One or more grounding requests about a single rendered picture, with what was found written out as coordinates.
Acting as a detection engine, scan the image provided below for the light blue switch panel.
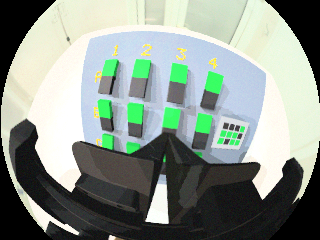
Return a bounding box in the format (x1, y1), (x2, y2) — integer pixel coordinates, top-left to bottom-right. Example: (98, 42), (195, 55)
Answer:
(80, 31), (267, 164)

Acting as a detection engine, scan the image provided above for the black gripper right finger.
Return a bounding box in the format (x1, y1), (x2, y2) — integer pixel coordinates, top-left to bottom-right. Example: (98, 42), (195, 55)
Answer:
(164, 132), (261, 224)

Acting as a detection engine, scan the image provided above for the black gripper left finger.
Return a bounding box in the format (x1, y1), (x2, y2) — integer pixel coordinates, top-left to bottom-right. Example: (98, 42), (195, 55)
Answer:
(72, 132), (168, 221)

